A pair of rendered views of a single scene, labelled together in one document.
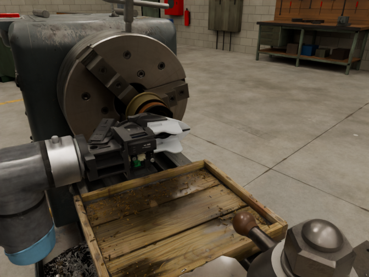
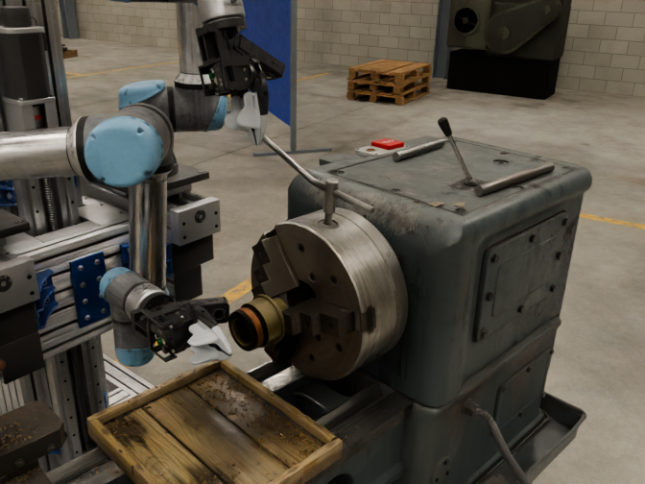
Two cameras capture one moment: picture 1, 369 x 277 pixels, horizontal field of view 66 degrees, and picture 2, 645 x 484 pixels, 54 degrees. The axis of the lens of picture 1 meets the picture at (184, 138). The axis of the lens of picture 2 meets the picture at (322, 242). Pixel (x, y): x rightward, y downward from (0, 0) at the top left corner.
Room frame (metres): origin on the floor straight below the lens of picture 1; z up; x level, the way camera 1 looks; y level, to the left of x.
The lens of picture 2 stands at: (0.41, -0.89, 1.66)
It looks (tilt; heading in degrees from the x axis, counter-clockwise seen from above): 23 degrees down; 74
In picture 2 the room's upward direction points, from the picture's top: 1 degrees clockwise
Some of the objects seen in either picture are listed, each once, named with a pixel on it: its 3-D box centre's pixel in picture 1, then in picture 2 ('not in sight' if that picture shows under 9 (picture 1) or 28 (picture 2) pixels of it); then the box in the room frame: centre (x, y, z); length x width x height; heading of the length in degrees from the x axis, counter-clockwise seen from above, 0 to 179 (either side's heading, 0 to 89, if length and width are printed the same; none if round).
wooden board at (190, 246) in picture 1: (173, 216); (212, 437); (0.48, 0.02, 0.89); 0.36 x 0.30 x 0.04; 119
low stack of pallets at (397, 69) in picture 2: not in sight; (390, 81); (3.91, 7.84, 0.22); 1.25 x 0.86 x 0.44; 46
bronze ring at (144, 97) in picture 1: (148, 115); (261, 322); (0.58, 0.08, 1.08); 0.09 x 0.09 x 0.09; 29
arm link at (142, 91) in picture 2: not in sight; (146, 108); (0.42, 0.77, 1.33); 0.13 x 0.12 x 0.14; 0
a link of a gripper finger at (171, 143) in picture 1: (172, 144); (205, 355); (0.48, 0.02, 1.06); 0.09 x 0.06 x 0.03; 119
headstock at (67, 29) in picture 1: (87, 73); (436, 246); (1.06, 0.36, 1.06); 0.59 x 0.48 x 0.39; 29
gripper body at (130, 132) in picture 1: (117, 150); (169, 324); (0.43, 0.11, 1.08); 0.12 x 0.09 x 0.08; 119
